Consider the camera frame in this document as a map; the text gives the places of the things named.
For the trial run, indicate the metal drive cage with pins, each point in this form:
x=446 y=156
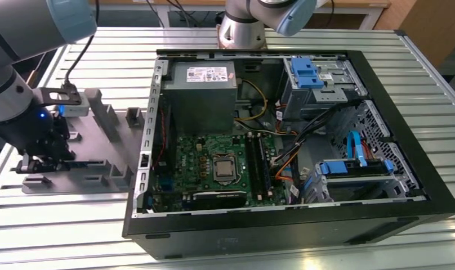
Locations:
x=324 y=97

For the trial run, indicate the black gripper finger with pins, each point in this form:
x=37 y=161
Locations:
x=43 y=166

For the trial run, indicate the black RAM slot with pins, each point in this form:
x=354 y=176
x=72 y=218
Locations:
x=254 y=166

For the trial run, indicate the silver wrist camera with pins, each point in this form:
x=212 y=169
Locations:
x=75 y=110

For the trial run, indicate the silver CPU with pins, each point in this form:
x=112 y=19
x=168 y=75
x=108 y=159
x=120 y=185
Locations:
x=224 y=168

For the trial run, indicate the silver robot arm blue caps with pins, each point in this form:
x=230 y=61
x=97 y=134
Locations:
x=24 y=28

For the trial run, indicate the green motherboard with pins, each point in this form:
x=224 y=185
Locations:
x=190 y=174

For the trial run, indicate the hard disk in blue carrier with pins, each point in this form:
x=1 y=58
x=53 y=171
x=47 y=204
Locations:
x=334 y=168

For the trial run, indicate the black graphics card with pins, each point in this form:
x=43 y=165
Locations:
x=218 y=199

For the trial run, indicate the grey parts rack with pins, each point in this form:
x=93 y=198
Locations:
x=96 y=140

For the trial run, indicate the grey power supply unit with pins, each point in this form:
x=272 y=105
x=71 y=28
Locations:
x=200 y=107

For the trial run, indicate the blue RAM stick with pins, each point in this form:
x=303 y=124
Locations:
x=80 y=163

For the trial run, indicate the black camera bracket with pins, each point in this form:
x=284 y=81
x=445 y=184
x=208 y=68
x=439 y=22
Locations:
x=43 y=92

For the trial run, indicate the metal disk bay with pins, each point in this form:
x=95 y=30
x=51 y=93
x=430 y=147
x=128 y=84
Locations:
x=362 y=180

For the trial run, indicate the wooden cabinet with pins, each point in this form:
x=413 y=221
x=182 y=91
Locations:
x=430 y=25

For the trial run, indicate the blue drive latch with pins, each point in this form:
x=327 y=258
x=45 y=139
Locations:
x=300 y=67

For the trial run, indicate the black open PC case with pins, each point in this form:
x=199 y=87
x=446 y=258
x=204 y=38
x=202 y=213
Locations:
x=287 y=233

